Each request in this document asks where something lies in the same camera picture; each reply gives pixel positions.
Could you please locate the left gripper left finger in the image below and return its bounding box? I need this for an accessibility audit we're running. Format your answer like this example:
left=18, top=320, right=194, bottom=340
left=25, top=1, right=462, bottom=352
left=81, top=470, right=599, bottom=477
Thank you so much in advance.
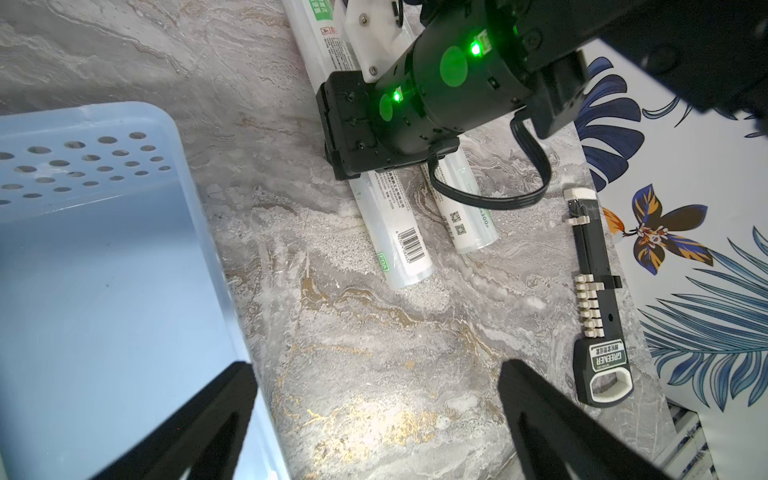
left=95, top=361, right=258, bottom=479

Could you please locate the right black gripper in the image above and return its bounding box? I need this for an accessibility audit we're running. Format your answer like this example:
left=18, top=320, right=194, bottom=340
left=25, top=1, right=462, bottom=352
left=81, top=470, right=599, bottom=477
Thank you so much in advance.
left=316, top=71, right=459, bottom=180

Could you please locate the plastic wrap roll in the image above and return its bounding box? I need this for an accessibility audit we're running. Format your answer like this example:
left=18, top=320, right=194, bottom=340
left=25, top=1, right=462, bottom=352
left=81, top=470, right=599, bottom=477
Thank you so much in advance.
left=421, top=149, right=499, bottom=254
left=282, top=0, right=434, bottom=289

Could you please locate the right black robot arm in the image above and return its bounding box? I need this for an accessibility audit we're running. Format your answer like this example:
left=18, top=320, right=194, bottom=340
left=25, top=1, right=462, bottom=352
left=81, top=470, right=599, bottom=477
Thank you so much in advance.
left=317, top=1, right=767, bottom=180

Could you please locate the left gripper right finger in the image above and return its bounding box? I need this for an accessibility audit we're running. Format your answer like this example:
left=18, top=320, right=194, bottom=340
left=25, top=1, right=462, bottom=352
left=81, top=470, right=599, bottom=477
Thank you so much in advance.
left=497, top=359, right=667, bottom=479

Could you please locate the light blue plastic basket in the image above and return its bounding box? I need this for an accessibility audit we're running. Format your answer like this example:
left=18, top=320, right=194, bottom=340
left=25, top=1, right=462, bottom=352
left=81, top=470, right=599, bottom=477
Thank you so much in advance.
left=0, top=100, right=293, bottom=480

